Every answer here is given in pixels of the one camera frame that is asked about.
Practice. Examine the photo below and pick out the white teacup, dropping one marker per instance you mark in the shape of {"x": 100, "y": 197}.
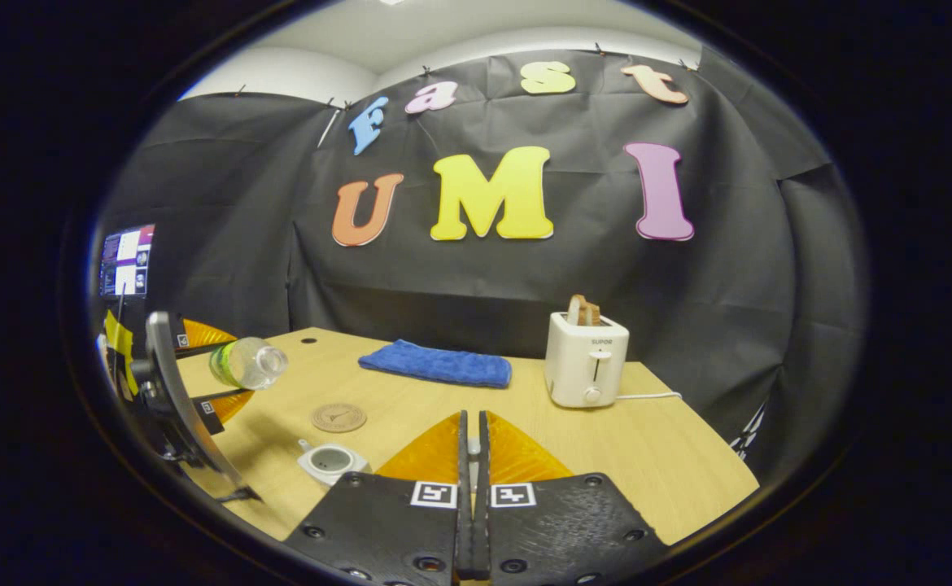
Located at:
{"x": 331, "y": 462}

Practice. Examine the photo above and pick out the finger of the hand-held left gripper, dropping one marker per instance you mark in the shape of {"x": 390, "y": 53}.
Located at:
{"x": 220, "y": 407}
{"x": 199, "y": 338}

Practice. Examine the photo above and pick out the green label water bottle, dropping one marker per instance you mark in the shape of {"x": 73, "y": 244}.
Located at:
{"x": 248, "y": 364}

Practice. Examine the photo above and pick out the computer monitor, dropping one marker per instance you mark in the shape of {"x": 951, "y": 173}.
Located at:
{"x": 128, "y": 260}

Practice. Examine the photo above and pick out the round wooden coaster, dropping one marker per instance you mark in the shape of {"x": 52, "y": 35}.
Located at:
{"x": 338, "y": 417}

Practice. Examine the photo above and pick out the blue towel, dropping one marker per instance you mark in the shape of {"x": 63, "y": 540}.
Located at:
{"x": 435, "y": 364}

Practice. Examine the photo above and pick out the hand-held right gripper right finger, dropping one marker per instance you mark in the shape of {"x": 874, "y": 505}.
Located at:
{"x": 557, "y": 529}

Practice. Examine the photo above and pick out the toasted bread slice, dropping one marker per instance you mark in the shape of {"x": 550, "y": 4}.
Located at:
{"x": 583, "y": 311}

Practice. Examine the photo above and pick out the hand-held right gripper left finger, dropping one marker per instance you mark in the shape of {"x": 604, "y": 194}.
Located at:
{"x": 411, "y": 529}

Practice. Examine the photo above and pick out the white toaster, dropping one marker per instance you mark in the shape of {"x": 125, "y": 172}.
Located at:
{"x": 583, "y": 366}

